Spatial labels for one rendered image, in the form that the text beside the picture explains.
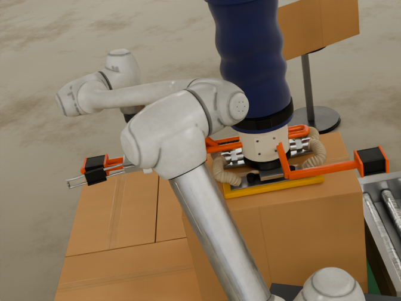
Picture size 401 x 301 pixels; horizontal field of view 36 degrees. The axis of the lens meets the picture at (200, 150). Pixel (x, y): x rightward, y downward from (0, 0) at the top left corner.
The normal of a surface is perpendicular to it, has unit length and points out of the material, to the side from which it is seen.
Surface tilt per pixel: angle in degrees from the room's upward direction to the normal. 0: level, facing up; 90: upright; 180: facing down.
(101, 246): 0
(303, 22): 90
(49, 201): 0
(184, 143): 66
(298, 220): 90
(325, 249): 90
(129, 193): 0
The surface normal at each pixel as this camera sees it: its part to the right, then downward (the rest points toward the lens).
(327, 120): -0.18, -0.84
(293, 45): 0.41, 0.40
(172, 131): 0.43, 0.03
